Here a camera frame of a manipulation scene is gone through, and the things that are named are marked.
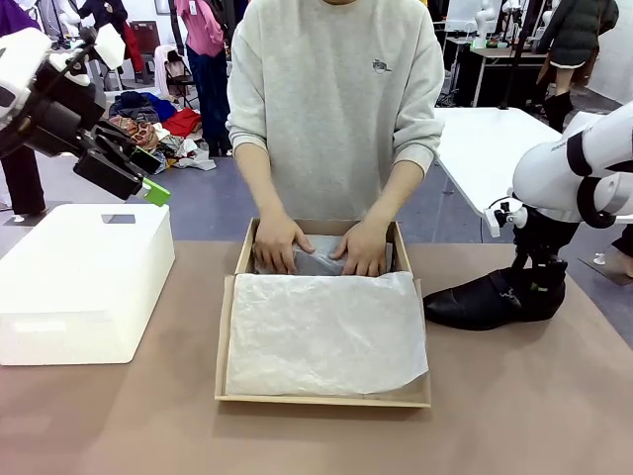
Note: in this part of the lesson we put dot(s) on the metal floor base plate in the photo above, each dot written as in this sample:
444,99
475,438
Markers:
608,267

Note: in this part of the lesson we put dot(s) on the brown cardboard shoe box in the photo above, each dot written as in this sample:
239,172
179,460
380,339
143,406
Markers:
321,226

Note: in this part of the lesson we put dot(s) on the person in grey sweatshirt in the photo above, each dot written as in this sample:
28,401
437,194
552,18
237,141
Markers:
336,99

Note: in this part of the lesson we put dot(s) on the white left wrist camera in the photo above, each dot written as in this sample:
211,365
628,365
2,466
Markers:
111,44

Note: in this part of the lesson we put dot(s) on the person's right forearm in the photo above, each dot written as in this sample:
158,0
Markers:
257,173

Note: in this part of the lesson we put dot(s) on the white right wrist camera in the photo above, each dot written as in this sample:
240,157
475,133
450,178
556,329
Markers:
499,215

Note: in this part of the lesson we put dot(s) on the white table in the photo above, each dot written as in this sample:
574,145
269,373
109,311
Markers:
484,148

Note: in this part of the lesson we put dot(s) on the white tissue paper sheet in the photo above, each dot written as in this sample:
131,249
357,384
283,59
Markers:
321,336

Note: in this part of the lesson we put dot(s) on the white plastic storage box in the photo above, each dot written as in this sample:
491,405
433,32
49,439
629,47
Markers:
74,277

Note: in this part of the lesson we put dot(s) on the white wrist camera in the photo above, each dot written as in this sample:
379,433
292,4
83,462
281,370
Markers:
111,44
499,215

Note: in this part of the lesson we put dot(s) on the black framed work desk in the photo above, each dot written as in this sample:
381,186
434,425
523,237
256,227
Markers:
494,54

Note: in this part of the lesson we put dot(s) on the chair with white garment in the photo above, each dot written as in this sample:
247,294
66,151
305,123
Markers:
175,74

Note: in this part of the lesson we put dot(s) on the person in purple garment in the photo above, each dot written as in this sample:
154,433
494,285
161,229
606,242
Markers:
25,183

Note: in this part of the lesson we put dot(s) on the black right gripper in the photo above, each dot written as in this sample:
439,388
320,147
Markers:
544,237

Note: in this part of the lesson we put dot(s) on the black tripod pole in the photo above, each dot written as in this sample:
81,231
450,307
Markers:
516,49

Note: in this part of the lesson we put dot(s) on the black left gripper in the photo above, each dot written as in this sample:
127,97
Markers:
59,109

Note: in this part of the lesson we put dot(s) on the person's right hand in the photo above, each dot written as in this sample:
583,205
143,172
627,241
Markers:
277,247

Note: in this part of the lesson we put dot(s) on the black leather shoe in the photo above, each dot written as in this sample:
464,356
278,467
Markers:
475,307

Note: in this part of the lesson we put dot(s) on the mannequin pink shirt blue jeans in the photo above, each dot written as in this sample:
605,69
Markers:
203,29

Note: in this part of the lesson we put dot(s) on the person's left forearm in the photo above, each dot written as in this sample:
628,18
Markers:
395,188

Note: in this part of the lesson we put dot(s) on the person in black clothes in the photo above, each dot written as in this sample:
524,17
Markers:
111,10

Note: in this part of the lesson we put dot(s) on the person in dark puffer jacket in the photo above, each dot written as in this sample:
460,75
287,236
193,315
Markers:
573,29

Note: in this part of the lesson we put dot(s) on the person's left hand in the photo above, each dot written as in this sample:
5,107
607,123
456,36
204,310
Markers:
363,252

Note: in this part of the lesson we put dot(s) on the pile of colourful clothes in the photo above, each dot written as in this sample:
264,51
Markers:
163,128

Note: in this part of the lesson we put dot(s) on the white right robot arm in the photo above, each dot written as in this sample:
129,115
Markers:
569,163

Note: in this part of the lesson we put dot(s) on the small white robot arm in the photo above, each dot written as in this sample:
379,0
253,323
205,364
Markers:
484,20

